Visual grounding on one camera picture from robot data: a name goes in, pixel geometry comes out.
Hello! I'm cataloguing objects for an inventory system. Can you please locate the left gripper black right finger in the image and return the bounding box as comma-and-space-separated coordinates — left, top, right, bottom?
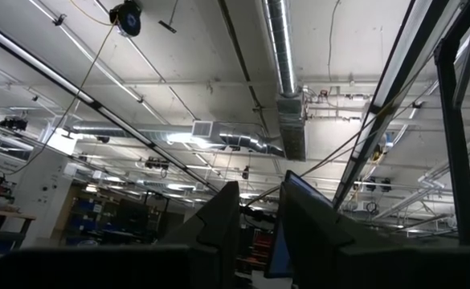
280, 181, 470, 289

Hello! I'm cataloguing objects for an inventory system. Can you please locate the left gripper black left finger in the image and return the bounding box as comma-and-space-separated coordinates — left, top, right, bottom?
0, 180, 242, 289

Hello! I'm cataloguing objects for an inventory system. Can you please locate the monitor with blue screen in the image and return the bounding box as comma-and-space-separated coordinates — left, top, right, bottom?
264, 170, 336, 280

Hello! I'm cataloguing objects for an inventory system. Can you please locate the black ceiling-mounted device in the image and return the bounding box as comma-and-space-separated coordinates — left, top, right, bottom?
0, 115, 30, 132
144, 156, 171, 170

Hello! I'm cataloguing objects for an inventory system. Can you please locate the white square vent grille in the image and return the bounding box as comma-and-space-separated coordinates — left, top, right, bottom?
190, 119, 215, 139

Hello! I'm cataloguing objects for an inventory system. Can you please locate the shelf with blue bins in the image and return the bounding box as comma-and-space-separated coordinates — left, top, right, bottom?
59, 186, 161, 246

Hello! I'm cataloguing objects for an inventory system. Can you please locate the white building column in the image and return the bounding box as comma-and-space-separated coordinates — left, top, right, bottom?
1, 148, 81, 248

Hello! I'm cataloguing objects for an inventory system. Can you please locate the long ceiling light strip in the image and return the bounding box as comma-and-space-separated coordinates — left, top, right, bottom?
333, 0, 463, 210
0, 15, 222, 193

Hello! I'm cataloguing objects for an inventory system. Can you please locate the silver flexible duct run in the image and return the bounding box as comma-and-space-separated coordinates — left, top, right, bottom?
72, 120, 287, 158

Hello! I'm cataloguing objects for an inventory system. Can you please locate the rectangular metal duct box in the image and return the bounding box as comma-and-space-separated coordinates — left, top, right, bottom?
275, 94, 309, 162

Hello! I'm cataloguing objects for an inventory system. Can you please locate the round silver ceiling duct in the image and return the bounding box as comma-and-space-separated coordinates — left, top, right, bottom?
261, 0, 300, 98

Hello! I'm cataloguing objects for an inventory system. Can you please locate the yellow hanging cable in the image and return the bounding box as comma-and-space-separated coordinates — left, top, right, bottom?
1, 0, 119, 177

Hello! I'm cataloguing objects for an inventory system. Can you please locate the black ceiling cable reel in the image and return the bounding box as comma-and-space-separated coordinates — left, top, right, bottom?
108, 0, 143, 39

